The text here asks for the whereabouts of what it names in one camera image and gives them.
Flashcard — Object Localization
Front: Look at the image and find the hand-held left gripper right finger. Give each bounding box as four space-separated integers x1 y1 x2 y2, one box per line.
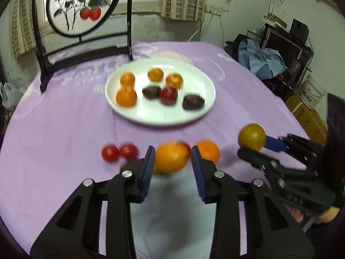
191 145 316 259

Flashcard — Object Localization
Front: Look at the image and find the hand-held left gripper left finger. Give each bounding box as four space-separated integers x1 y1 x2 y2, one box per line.
30 146 156 259

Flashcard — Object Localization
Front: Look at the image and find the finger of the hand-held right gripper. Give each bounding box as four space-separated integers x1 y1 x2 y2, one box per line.
237 148 318 192
264 133 324 165

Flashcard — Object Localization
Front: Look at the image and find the green-orange tangerine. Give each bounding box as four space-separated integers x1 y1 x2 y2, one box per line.
238 123 266 152

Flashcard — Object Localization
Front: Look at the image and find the yellow-orange oval fruit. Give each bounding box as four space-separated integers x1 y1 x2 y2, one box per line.
154 142 190 174
148 68 164 82

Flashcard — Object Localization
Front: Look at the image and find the white oval plate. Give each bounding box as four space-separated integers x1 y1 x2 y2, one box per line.
105 59 216 126

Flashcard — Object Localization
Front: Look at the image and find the dark brown water chestnut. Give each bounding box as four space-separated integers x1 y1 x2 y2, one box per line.
142 85 162 99
182 94 205 111

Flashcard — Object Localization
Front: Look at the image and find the orange tangerine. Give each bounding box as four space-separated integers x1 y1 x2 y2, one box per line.
116 86 138 107
194 140 220 164
165 74 184 89

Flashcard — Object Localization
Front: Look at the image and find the dark red plum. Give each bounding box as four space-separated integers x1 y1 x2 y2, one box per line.
159 87 179 106

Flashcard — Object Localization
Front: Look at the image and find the small round orange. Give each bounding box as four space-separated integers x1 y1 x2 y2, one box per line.
120 72 136 87

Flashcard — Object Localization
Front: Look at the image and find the person's right hand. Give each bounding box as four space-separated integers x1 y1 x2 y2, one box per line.
292 206 340 225

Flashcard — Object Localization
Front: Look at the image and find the red cherry tomato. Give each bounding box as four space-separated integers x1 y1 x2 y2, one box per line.
101 145 119 163
119 143 139 160

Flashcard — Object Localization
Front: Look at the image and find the cardboard box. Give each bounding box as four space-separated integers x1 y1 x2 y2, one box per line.
286 92 328 143

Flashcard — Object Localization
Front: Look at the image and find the white plastic bucket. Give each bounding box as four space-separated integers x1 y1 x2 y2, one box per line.
302 75 327 110

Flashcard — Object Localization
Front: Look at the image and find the blue cloth pile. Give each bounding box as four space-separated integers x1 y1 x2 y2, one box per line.
238 39 287 80

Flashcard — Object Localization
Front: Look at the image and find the purple tablecloth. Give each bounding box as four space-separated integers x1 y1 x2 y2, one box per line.
0 41 310 259

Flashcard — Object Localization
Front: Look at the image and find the black monitor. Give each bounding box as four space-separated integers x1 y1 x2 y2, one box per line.
265 27 310 69

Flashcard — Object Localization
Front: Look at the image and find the black hat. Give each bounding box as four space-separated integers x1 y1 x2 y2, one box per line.
225 34 251 60

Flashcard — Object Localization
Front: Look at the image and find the black speaker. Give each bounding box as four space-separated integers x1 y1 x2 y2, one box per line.
290 19 309 41

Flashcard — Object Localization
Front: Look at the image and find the white router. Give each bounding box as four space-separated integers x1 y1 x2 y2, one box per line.
263 12 287 29

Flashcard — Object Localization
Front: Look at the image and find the white plastic bag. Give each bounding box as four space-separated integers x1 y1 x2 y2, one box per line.
0 82 23 110

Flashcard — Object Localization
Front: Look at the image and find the beige checked curtain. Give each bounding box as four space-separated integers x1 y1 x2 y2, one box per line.
161 0 207 22
8 0 41 60

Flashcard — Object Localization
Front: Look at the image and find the round painted table screen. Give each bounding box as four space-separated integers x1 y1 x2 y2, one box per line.
32 0 135 93

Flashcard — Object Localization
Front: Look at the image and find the white power cable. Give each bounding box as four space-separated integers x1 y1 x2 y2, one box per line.
187 13 213 42

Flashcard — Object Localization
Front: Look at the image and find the white wall socket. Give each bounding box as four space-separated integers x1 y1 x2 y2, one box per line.
205 5 224 15

